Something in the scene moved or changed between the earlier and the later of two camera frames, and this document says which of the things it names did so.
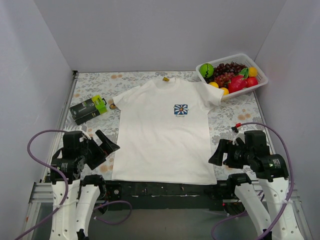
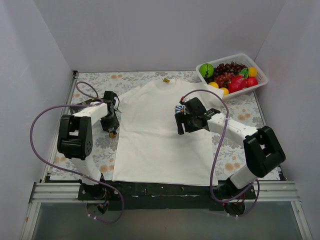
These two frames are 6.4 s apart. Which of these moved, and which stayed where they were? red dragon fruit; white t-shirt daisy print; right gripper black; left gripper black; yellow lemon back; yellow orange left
Moved: right gripper black; left gripper black
Stayed: red dragon fruit; yellow lemon back; white t-shirt daisy print; yellow orange left
